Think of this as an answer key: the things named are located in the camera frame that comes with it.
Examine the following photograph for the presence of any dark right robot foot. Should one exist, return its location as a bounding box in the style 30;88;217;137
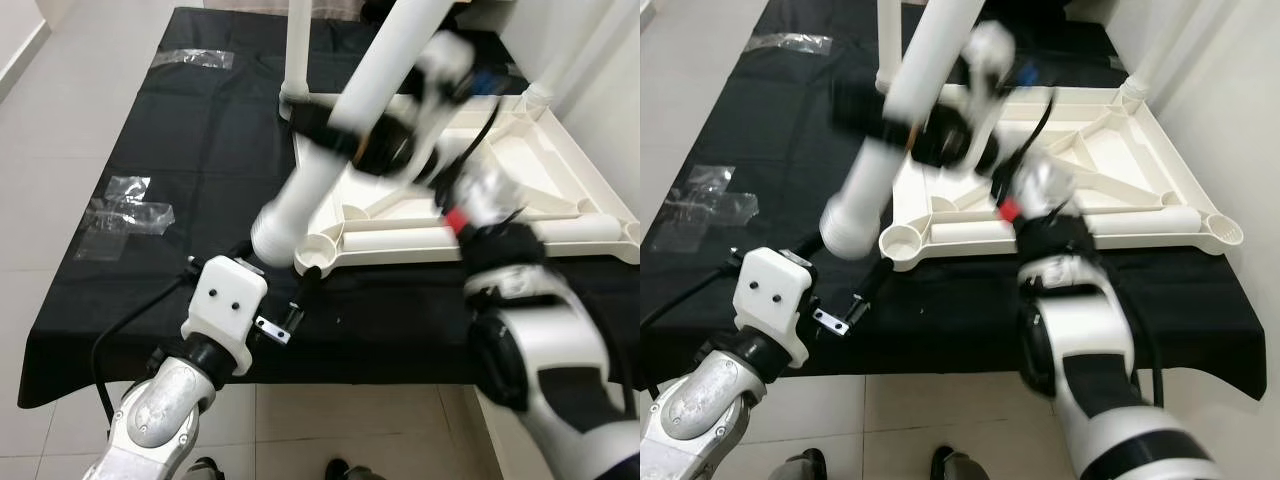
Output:
325;458;392;480
930;445;992;480

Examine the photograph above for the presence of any clear tape strip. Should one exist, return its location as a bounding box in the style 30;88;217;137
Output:
745;33;834;57
152;47;237;72

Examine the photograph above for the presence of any white plastic table top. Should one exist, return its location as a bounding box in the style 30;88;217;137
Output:
290;90;641;274
880;85;1247;274

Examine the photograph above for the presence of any clear tape cross patch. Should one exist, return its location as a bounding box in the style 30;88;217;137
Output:
655;165;762;257
75;175;177;264

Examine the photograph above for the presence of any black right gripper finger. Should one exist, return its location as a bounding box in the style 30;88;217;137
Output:
829;80;907;142
289;100;362;157

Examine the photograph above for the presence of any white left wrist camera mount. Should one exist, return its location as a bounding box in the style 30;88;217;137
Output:
181;256;270;377
734;246;814;367

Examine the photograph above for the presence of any black tablecloth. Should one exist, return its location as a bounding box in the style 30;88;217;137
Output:
640;0;1267;402
18;5;641;412

